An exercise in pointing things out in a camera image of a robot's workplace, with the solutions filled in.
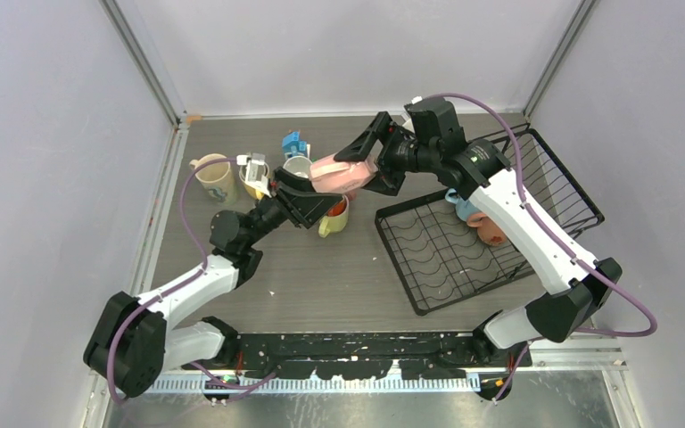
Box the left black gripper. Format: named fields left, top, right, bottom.
left=243, top=168, right=343, bottom=248

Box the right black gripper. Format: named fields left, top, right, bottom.
left=334, top=111, right=438, bottom=197

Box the lime green mug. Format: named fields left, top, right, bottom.
left=318, top=196, right=350, bottom=238

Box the light pink mug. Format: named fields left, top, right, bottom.
left=309, top=155, right=378, bottom=193

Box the small orange cup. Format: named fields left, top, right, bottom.
left=327, top=199, right=348, bottom=217

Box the yellow mug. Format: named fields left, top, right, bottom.
left=238, top=165, right=269, bottom=200

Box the cream patterned mug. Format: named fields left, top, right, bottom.
left=189, top=153, right=238, bottom=205

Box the salmon pink mug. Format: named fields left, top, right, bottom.
left=466, top=212, right=508, bottom=247

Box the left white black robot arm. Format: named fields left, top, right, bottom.
left=83, top=168, right=343, bottom=403

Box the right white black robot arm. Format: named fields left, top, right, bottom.
left=311, top=95, right=623, bottom=366

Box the blue white toy house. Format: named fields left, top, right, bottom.
left=281, top=131, right=310, bottom=159

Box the light blue faceted mug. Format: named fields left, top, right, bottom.
left=444, top=188, right=486, bottom=228

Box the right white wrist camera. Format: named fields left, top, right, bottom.
left=401, top=95, right=423, bottom=133

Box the black wire dish rack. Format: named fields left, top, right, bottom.
left=375, top=125, right=605, bottom=316

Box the aluminium rail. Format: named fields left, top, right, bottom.
left=114, top=330, right=626, bottom=398

